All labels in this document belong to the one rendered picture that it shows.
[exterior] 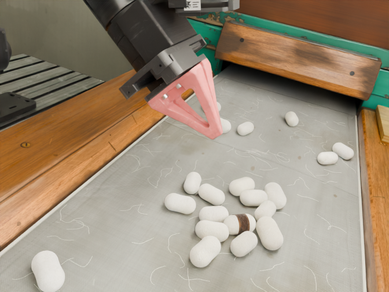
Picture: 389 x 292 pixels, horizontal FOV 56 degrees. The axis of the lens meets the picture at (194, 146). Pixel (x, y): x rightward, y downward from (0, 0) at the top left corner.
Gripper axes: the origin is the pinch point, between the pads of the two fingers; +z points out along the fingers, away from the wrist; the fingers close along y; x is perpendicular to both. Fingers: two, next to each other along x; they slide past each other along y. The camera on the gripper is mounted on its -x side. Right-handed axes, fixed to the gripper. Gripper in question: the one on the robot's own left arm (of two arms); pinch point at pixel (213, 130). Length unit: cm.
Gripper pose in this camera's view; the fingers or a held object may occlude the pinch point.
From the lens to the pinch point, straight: 39.1
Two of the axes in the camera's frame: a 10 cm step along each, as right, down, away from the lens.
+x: -7.2, 4.5, 5.3
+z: 5.9, 7.9, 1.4
